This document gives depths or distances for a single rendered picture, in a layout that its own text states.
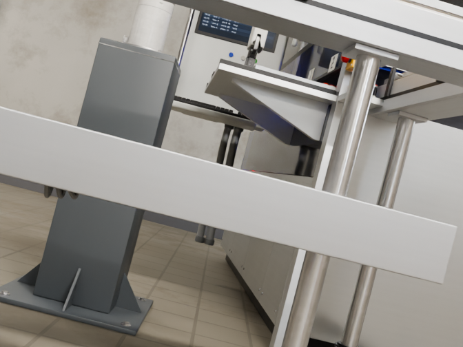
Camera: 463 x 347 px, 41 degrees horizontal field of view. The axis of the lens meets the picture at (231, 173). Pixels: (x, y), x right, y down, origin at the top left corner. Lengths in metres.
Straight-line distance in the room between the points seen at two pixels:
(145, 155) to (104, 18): 4.46
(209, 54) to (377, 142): 1.22
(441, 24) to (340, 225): 0.43
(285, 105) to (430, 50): 0.93
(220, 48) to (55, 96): 2.74
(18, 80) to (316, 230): 4.66
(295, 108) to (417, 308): 0.78
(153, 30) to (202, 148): 3.31
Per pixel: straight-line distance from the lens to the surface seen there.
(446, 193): 2.17
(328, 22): 1.20
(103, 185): 1.16
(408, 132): 1.88
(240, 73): 2.00
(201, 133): 5.33
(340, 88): 2.05
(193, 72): 3.02
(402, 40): 1.24
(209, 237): 3.08
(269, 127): 2.60
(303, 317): 1.24
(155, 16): 2.09
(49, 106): 5.55
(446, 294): 2.21
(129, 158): 1.16
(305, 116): 2.11
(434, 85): 1.63
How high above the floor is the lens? 0.53
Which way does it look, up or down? 1 degrees up
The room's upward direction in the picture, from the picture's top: 15 degrees clockwise
